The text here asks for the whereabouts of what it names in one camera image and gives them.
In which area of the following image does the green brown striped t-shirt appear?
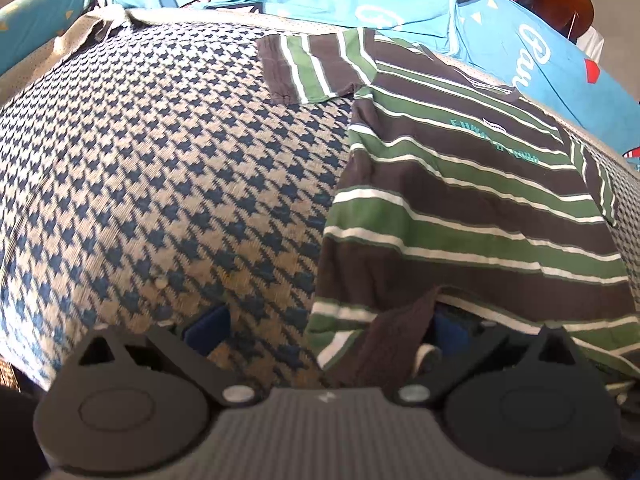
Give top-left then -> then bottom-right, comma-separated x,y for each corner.
257,27 -> 640,401

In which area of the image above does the blue pillow with script print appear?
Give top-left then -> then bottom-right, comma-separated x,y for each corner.
440,0 -> 640,173

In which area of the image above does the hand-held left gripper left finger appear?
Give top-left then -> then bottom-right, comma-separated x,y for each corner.
77,304 -> 261,408

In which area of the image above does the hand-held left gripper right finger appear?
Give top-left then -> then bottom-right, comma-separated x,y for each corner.
400,307 -> 581,406

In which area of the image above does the houndstooth bed mat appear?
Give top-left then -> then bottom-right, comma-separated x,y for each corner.
0,5 -> 640,401

